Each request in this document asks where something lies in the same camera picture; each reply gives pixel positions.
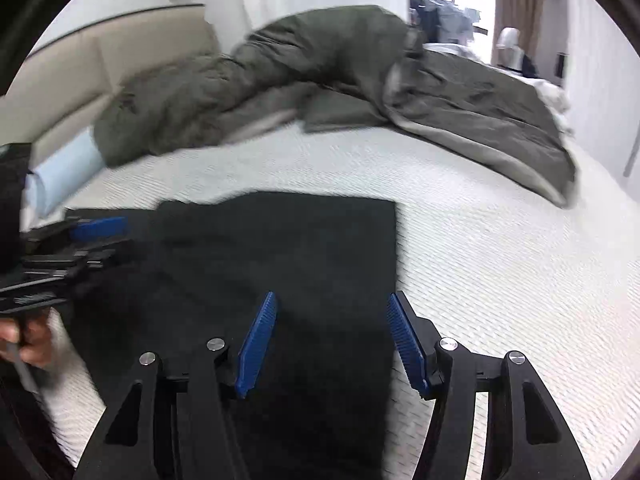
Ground white garment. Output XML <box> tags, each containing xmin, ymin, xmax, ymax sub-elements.
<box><xmin>492</xmin><ymin>26</ymin><xmax>525</xmax><ymax>68</ymax></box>

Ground person's left hand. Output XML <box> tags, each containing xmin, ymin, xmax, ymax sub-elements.
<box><xmin>0</xmin><ymin>307</ymin><xmax>57</xmax><ymax>368</ymax></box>

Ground brown curtain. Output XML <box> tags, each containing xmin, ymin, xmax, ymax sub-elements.
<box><xmin>494</xmin><ymin>0</ymin><xmax>546</xmax><ymax>68</ymax></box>

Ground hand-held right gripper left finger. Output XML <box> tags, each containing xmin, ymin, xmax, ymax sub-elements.
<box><xmin>75</xmin><ymin>291</ymin><xmax>278</xmax><ymax>480</ymax></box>

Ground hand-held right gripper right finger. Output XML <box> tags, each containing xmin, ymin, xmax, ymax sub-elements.
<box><xmin>386</xmin><ymin>291</ymin><xmax>593</xmax><ymax>480</ymax></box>

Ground white mattress bed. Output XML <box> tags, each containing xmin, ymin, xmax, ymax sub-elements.
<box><xmin>22</xmin><ymin>105</ymin><xmax>640</xmax><ymax>480</ymax></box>

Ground beige padded headboard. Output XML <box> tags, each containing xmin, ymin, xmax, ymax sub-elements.
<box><xmin>0</xmin><ymin>4</ymin><xmax>221</xmax><ymax>161</ymax></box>

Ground hanging clothes on rack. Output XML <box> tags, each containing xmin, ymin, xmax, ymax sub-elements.
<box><xmin>410</xmin><ymin>0</ymin><xmax>476</xmax><ymax>46</ymax></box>

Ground long wardrobe handle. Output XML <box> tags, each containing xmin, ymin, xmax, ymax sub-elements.
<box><xmin>622</xmin><ymin>125</ymin><xmax>640</xmax><ymax>178</ymax></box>

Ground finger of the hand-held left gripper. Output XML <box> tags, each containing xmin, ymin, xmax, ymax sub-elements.
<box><xmin>0</xmin><ymin>241</ymin><xmax>136</xmax><ymax>317</ymax></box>
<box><xmin>22</xmin><ymin>215</ymin><xmax>129</xmax><ymax>257</ymax></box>

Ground olive grey duvet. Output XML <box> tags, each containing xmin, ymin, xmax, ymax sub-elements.
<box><xmin>92</xmin><ymin>5</ymin><xmax>578</xmax><ymax>208</ymax></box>

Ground black pants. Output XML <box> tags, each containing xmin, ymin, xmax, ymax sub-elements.
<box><xmin>60</xmin><ymin>191</ymin><xmax>401</xmax><ymax>480</ymax></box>

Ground light blue pillow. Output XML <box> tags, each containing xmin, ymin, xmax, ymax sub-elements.
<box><xmin>25</xmin><ymin>132</ymin><xmax>108</xmax><ymax>221</ymax></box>

